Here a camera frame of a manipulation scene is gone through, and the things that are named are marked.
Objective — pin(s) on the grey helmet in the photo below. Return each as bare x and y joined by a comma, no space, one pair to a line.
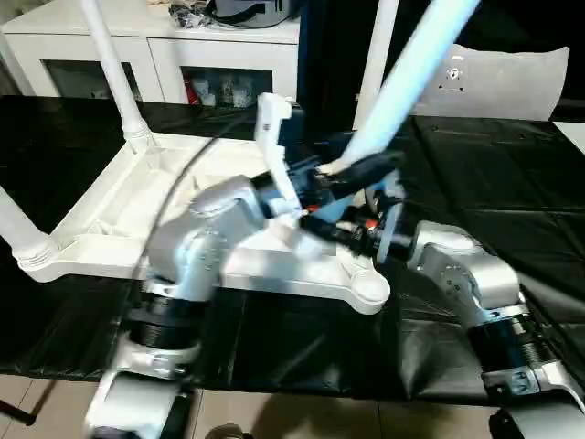
247,10

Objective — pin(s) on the white plastic table top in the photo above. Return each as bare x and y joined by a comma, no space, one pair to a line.
114,206

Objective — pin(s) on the black clutter pile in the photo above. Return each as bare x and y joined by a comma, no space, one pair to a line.
187,14

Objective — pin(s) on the black work mat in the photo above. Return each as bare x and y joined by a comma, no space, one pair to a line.
503,160

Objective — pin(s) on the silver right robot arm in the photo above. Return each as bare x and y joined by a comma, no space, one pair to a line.
480,270

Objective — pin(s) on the black stand base bar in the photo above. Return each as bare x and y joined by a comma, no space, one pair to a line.
18,411

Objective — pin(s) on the grey cushion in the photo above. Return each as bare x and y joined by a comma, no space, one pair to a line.
503,87

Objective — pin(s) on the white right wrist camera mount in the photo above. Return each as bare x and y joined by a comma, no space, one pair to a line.
393,215

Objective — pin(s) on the white glass-door cabinet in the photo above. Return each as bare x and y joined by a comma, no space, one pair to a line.
68,50

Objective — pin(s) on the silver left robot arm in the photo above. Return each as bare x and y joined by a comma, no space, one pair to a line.
219,215

